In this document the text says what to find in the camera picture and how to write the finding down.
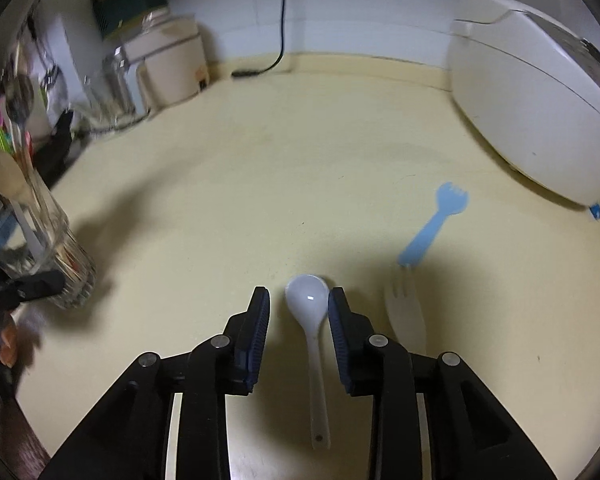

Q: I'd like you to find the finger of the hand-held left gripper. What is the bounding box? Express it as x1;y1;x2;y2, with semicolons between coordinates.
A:
0;269;67;307

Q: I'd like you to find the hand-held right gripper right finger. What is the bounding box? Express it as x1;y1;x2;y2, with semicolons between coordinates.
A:
328;287;558;480

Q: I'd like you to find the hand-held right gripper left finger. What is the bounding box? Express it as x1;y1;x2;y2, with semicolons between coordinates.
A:
40;287;271;480

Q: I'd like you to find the clear glass cup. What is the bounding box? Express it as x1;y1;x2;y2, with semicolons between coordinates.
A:
0;169;97;310

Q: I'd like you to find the white plastic spoon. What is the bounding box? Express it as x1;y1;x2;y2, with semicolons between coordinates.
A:
284;273;332;450

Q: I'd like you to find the white plastic fork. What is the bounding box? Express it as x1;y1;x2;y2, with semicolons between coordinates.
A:
383;267;427;357

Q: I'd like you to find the beige rice spoon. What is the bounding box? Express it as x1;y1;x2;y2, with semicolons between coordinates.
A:
0;145;47;262

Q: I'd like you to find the light blue plastic fork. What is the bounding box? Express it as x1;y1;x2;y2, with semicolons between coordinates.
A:
397;182;471;267

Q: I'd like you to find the metal spoon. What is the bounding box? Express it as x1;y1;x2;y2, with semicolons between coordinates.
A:
3;74;37;162

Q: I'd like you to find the person's left hand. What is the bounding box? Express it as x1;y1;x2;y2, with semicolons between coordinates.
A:
0;317;20;369

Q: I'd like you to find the black electric griddle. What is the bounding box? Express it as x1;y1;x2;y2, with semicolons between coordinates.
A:
34;109;77;187

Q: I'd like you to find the clear glass jar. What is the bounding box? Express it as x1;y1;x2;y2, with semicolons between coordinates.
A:
102;44;142;117

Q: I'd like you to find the white electric pot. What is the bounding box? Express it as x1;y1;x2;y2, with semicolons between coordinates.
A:
124;9;211;109

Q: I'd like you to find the white rice cooker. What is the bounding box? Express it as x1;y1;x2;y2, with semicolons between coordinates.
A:
447;0;600;206

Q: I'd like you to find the teal wall utensil holder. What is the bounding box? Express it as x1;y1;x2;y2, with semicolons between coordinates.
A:
90;0;169;41

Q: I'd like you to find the black power cable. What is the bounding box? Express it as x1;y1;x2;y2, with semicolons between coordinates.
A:
229;0;287;79

